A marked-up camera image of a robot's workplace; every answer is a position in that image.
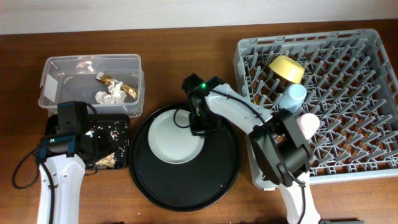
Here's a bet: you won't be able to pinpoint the grey dishwasher rack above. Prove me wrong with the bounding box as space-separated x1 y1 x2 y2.
233 29 397 184

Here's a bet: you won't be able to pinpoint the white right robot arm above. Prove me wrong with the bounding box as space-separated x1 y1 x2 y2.
182 73 321 223

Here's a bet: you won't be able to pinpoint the grey-green ceramic plate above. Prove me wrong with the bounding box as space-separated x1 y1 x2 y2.
148 109 205 164

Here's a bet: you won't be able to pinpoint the round black tray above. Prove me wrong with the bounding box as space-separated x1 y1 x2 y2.
128 103 241 212

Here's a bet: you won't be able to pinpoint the pink cup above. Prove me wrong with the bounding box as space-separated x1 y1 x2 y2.
296 113 320 140

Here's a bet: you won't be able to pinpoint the gold foil wrapper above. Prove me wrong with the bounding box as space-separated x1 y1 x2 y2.
96 72 138 99

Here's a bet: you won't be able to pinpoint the white tissue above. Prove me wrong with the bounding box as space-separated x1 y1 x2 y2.
95 81 127 105

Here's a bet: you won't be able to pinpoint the food scraps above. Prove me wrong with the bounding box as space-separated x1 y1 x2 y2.
86 121 130 170

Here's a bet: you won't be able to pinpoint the clear plastic bin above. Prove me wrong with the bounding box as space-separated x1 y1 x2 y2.
38 54 145 118

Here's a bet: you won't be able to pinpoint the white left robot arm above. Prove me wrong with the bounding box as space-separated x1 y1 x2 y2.
28 101 116 223

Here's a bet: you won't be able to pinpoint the black rectangular tray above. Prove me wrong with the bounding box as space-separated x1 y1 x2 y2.
38 113 129 170

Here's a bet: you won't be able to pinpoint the yellow bowl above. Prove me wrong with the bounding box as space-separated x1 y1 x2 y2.
269 55 305 83

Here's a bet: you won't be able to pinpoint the light blue cup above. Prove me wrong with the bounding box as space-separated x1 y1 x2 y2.
279 83 307 113

